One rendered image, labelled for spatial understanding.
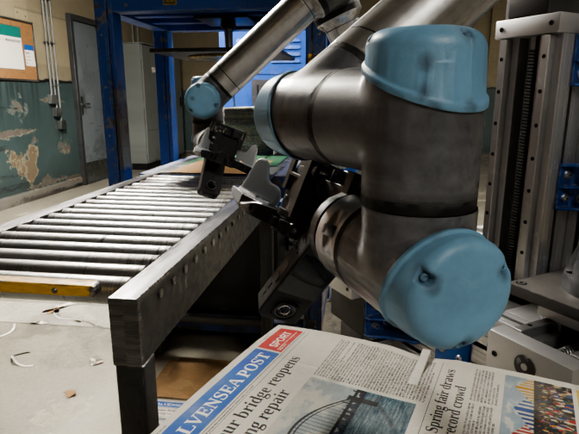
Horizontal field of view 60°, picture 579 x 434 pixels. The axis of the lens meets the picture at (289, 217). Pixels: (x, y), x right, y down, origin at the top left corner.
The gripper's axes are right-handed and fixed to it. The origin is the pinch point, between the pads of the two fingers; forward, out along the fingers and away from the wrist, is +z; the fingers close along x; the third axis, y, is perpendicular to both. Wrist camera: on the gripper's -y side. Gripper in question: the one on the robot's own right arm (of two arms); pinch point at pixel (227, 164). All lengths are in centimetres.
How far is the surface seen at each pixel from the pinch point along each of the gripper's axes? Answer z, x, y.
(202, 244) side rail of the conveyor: -13.0, 3.8, -19.3
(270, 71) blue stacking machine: -331, 78, 69
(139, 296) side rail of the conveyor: 16.9, -9.6, -23.8
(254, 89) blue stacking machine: -338, 72, 50
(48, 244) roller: -20.3, -26.6, -31.0
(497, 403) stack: 62, 19, -9
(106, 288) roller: 8.3, -14.1, -27.1
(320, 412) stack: 58, 4, -15
